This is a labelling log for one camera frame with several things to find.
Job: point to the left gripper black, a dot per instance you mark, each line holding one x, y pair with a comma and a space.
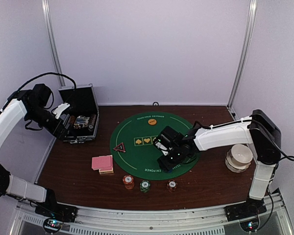
54, 129

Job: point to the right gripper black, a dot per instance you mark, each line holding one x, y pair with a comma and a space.
166, 166

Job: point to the brown poker chip stack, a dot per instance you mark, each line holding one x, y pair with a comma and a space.
171, 185

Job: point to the orange dealer button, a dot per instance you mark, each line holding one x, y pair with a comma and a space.
152, 121

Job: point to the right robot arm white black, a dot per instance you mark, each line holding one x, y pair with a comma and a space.
256, 130

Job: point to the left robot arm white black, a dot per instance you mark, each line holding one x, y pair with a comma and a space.
30, 105

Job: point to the blue card deck in case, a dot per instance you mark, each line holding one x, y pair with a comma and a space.
81, 122

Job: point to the brown chip row in case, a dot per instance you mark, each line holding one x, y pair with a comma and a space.
92, 122

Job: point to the round green poker mat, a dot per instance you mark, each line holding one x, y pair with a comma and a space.
131, 145

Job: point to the green poker chip stack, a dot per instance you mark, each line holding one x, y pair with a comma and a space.
144, 186

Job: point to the pink-backed playing card deck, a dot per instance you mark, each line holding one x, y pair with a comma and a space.
102, 162

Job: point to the white ceramic bowl stack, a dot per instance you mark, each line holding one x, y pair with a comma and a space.
238, 158

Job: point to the triangular all-in button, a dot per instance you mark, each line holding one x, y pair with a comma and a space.
120, 148

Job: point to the orange poker chip stack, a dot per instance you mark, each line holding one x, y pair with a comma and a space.
128, 182

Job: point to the gold card deck box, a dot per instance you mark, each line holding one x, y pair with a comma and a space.
106, 170

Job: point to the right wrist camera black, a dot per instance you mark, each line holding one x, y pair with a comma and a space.
168, 139

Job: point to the front aluminium rail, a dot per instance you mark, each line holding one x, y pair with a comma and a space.
202, 221

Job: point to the left aluminium post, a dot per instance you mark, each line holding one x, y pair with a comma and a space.
50, 33

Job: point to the aluminium post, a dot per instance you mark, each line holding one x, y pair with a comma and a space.
249, 28
50, 33

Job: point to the right aluminium post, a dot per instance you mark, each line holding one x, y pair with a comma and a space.
249, 28

